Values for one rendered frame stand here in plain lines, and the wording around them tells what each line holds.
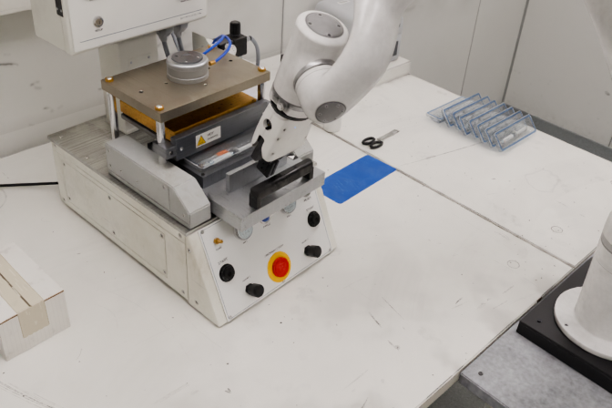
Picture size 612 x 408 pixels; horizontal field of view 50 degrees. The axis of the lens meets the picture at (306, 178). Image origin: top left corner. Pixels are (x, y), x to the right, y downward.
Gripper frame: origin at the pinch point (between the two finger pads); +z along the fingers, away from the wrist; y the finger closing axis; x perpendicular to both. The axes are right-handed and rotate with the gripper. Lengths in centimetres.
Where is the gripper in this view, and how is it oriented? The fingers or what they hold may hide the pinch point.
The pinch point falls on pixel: (267, 164)
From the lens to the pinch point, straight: 121.4
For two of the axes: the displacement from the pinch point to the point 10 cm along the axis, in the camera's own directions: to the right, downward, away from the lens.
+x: -6.7, -6.7, 3.2
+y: 6.7, -3.7, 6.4
